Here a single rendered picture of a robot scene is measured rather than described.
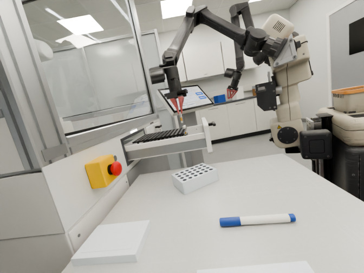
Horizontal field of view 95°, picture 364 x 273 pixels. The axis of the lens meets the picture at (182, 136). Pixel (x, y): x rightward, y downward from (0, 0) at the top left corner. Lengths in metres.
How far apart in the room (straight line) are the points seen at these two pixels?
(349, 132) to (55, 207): 1.08
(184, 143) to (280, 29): 0.81
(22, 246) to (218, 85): 4.42
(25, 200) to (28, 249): 0.12
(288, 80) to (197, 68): 3.20
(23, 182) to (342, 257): 0.55
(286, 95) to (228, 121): 2.84
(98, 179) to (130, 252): 0.21
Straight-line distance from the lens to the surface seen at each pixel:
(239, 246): 0.35
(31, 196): 0.47
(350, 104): 1.18
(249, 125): 4.11
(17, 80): 0.44
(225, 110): 3.88
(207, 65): 4.24
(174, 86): 0.75
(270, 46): 0.99
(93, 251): 0.41
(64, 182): 0.46
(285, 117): 1.13
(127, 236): 0.41
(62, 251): 0.51
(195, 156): 1.76
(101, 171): 0.48
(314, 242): 0.38
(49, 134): 0.44
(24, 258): 0.58
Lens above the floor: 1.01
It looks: 10 degrees down
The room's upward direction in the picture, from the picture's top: 11 degrees counter-clockwise
